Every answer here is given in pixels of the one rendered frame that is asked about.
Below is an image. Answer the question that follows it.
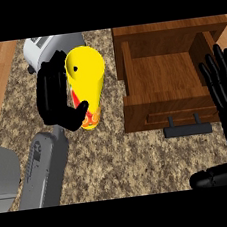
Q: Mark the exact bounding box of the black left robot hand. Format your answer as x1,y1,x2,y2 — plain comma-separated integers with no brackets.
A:
31,47,92,136

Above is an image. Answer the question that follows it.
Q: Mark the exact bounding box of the wooden open drawer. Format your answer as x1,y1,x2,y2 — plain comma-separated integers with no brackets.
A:
114,30,226,134

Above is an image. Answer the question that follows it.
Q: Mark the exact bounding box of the pale grey toaster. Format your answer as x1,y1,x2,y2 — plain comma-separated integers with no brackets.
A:
21,31,90,76

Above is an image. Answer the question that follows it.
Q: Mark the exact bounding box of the wooden cabinet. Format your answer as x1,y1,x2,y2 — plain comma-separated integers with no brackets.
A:
110,14,227,83

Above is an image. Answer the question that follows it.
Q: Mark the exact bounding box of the grey flat block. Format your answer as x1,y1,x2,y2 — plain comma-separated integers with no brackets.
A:
0,139,27,214

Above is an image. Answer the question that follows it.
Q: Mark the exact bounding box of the dark grey drawer handle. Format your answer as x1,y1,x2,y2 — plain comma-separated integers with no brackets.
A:
161,111,214,139

